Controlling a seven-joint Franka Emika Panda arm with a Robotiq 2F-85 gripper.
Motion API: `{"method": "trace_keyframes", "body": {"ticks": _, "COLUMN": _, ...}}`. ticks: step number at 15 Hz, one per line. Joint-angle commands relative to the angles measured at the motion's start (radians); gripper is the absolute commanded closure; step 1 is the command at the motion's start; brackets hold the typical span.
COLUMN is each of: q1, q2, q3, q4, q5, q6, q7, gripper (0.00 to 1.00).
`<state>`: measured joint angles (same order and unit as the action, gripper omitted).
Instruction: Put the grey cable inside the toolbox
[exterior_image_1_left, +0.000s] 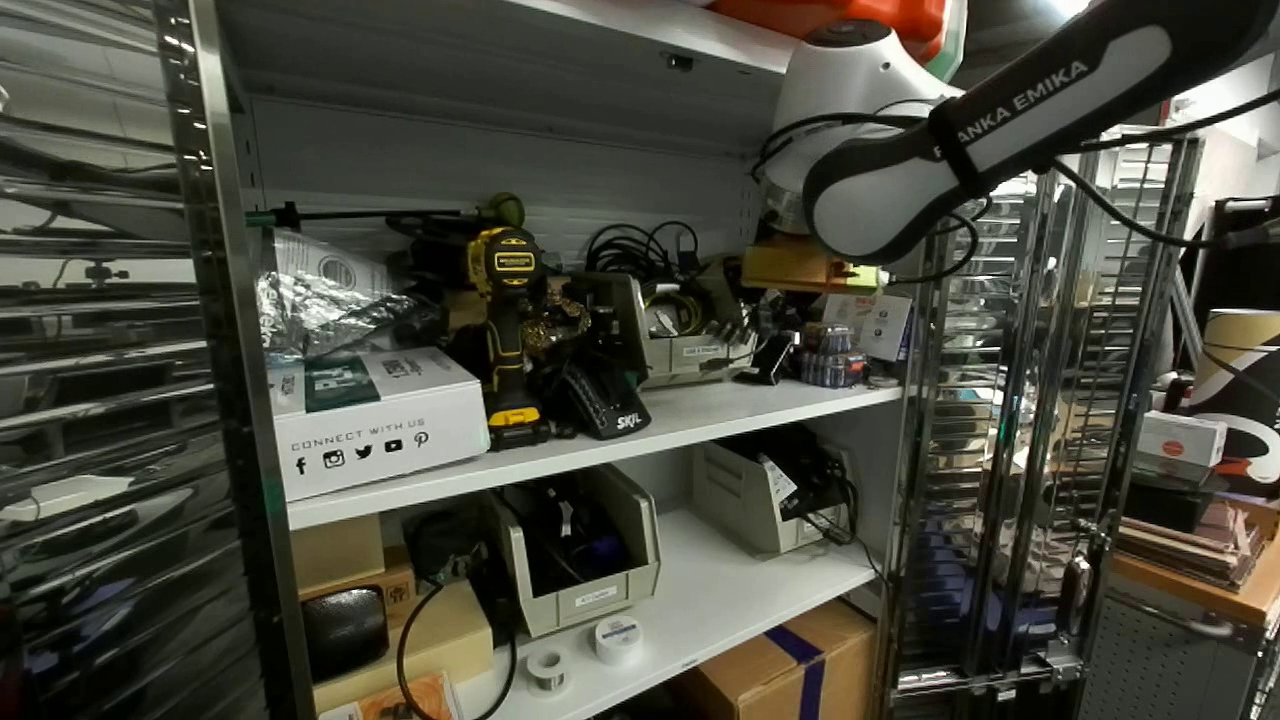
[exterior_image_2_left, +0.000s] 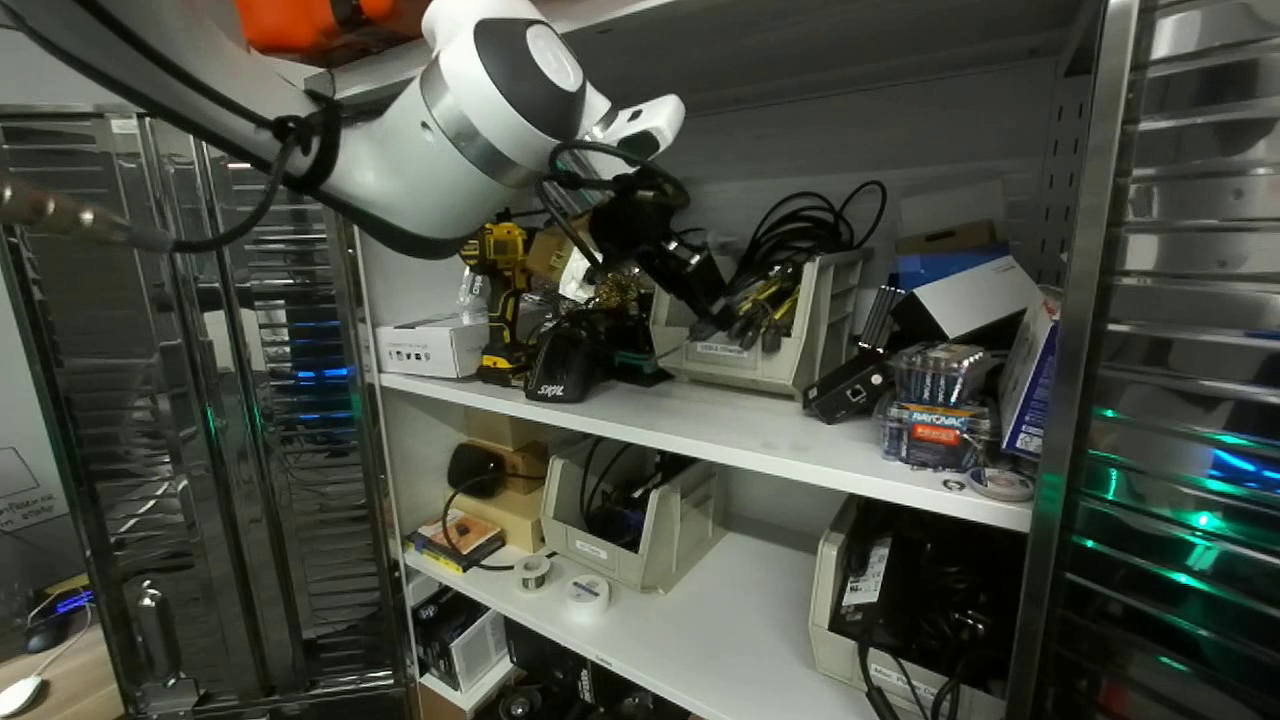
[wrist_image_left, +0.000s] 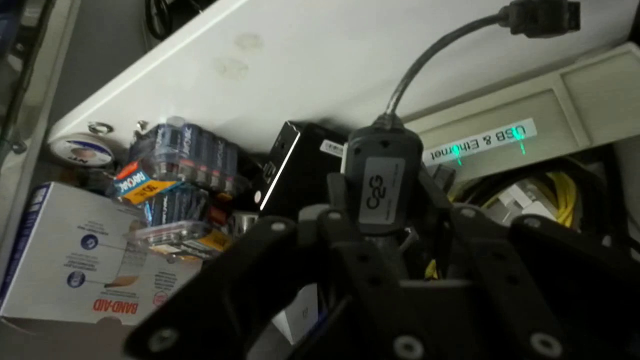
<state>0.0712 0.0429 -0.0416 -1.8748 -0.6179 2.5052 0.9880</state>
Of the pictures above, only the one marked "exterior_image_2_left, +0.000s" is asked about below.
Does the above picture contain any black and green tool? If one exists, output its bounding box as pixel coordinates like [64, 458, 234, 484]
[598, 298, 673, 388]

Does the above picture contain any small brown cardboard box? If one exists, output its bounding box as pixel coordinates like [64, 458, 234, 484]
[526, 224, 603, 293]

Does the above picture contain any black battery charger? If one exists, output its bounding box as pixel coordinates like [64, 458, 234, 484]
[524, 320, 603, 404]

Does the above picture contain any white metal shelf unit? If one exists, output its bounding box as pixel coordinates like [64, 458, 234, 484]
[305, 0, 1106, 720]

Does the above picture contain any small black network device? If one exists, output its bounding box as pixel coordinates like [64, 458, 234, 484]
[802, 352, 897, 426]

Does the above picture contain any white cardboard box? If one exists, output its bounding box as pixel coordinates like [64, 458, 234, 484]
[375, 314, 491, 380]

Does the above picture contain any flat brown cardboard box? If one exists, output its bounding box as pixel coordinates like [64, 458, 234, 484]
[894, 221, 1000, 257]

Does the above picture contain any round black device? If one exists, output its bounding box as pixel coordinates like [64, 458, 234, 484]
[446, 442, 507, 499]

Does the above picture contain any pack of batteries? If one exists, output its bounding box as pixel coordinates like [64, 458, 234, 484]
[892, 341, 993, 407]
[879, 399, 998, 473]

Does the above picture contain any small colourful flat box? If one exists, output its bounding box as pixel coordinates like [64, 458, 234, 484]
[406, 509, 507, 575]

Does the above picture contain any white and blue box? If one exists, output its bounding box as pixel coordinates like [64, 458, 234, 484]
[998, 290, 1064, 462]

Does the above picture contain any large beige storage bin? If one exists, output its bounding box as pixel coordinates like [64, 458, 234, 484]
[808, 496, 1023, 720]

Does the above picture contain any orange object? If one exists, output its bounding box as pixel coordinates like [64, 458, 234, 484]
[234, 0, 403, 55]

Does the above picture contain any metal server rack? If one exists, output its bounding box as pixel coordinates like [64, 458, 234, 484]
[1008, 0, 1280, 720]
[0, 108, 413, 720]

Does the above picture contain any black computer mouse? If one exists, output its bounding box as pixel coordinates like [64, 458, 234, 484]
[24, 611, 73, 655]

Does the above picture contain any white computer mouse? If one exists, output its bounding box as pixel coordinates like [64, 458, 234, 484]
[0, 676, 47, 718]

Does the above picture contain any bundle of black cables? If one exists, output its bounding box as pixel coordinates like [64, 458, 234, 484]
[712, 180, 889, 353]

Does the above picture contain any yellow cordless drill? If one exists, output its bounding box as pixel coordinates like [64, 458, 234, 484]
[459, 221, 532, 387]

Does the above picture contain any heap of black cables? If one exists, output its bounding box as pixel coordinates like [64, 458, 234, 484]
[830, 500, 1023, 720]

